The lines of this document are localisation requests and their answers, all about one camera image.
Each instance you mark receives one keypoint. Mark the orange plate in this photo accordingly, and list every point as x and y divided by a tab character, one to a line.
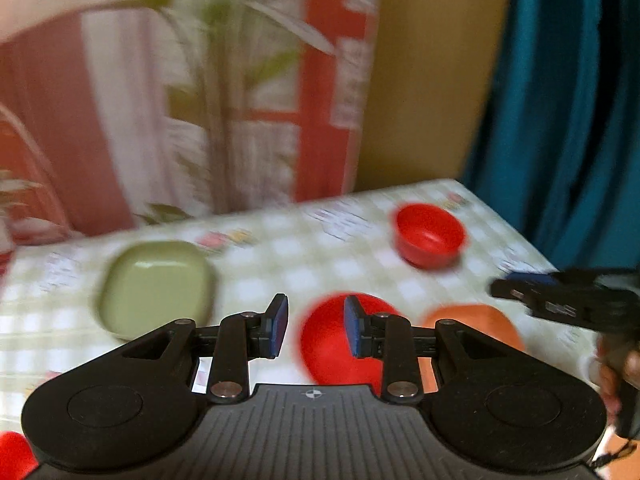
483	317

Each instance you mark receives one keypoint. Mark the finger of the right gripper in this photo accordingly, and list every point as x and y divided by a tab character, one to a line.
532	278

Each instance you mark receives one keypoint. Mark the red bowl at corner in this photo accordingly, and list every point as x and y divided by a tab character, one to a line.
17	460

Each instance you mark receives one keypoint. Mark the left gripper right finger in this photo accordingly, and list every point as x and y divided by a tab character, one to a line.
389	339

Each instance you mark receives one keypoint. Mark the green square plate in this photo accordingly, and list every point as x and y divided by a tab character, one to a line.
153	283

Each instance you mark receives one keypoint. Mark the printed backdrop cloth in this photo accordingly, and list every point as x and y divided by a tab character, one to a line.
124	113

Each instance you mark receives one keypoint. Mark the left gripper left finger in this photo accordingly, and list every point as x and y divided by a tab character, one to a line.
239	339

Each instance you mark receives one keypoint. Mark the person's right hand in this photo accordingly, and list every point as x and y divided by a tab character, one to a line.
609	381

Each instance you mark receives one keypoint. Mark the checkered bunny tablecloth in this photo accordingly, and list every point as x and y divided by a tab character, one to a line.
305	251

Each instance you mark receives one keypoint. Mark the large red bowl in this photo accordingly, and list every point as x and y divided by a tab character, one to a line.
323	345

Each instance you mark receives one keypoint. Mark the teal curtain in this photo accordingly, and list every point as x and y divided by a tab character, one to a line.
557	151

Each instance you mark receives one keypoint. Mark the small red bowl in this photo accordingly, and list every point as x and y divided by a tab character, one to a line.
427	236

